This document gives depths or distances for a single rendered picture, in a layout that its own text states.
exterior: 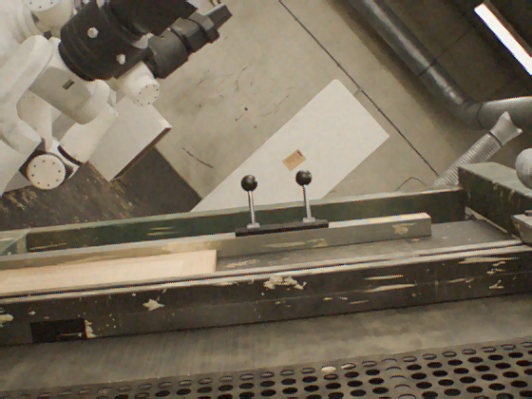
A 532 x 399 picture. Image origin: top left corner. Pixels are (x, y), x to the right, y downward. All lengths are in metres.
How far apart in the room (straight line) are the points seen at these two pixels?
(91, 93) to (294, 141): 4.28
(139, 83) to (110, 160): 5.10
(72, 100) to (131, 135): 5.57
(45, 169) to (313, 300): 0.68
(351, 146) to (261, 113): 4.49
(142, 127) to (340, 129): 2.08
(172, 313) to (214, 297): 0.07
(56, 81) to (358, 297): 0.54
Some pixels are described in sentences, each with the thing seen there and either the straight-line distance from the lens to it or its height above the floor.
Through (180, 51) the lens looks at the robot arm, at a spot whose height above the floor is 1.51.
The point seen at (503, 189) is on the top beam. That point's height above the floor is 1.81.
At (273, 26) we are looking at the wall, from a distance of 9.65.
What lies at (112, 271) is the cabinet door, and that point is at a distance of 1.44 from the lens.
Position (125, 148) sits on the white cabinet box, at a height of 0.33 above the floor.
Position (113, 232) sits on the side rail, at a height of 1.07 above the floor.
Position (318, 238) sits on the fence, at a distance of 1.50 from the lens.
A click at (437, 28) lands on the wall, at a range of 9.83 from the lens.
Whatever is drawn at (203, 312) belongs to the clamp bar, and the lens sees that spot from 1.08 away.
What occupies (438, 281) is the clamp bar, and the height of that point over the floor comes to 1.58.
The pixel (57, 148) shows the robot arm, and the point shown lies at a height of 1.18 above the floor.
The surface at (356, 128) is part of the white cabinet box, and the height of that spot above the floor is 1.91.
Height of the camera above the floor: 1.57
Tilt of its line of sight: 5 degrees down
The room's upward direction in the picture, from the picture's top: 48 degrees clockwise
